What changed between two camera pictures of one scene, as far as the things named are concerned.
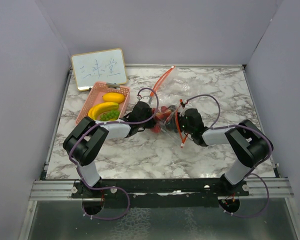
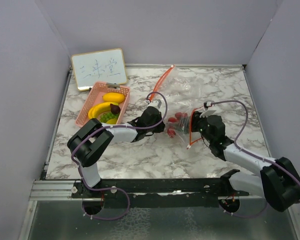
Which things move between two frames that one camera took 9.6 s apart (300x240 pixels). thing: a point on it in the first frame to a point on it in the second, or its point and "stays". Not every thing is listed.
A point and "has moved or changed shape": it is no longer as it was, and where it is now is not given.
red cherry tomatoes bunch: (159, 115) has moved or changed shape
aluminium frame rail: (52, 190) stays
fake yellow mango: (113, 97) stays
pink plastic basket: (94, 97) stays
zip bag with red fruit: (166, 122) has moved or changed shape
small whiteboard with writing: (107, 66) stays
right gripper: (172, 124) to (196, 118)
